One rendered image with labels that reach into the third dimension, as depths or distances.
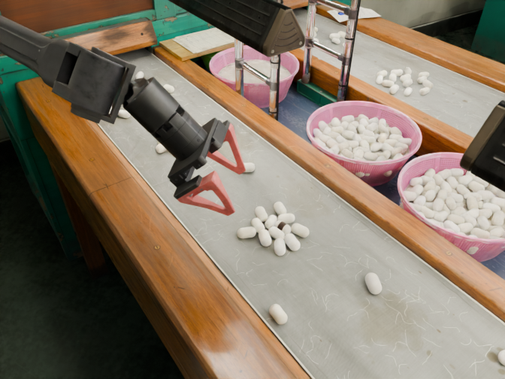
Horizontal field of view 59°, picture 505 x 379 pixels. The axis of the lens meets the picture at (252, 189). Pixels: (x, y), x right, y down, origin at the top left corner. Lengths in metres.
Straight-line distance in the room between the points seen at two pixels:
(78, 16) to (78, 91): 0.86
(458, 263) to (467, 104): 0.62
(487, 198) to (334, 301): 0.43
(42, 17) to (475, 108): 1.19
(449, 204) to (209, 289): 0.52
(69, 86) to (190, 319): 0.37
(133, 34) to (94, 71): 0.87
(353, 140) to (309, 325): 0.52
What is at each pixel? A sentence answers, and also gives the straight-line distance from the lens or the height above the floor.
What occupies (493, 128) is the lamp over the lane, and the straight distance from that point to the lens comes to 0.54.
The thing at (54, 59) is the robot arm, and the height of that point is 1.10.
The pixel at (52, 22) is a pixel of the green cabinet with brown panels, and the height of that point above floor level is 0.89.
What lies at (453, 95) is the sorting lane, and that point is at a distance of 1.39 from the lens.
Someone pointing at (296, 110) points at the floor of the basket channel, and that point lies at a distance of 1.33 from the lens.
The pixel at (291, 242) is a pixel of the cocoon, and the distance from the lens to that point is 0.80.
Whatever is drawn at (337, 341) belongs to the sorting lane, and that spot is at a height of 0.74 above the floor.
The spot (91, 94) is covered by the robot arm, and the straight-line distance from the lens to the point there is 0.59.
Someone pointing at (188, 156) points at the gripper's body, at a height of 0.98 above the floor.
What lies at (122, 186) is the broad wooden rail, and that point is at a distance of 0.94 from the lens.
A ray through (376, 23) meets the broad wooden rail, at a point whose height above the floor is 0.76.
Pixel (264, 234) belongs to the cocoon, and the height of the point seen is 0.76.
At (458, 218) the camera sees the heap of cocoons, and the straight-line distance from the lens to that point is 0.95.
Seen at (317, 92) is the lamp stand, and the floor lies 0.71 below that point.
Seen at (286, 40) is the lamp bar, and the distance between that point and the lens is 0.76.
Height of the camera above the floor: 1.34
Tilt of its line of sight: 40 degrees down
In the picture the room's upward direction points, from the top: straight up
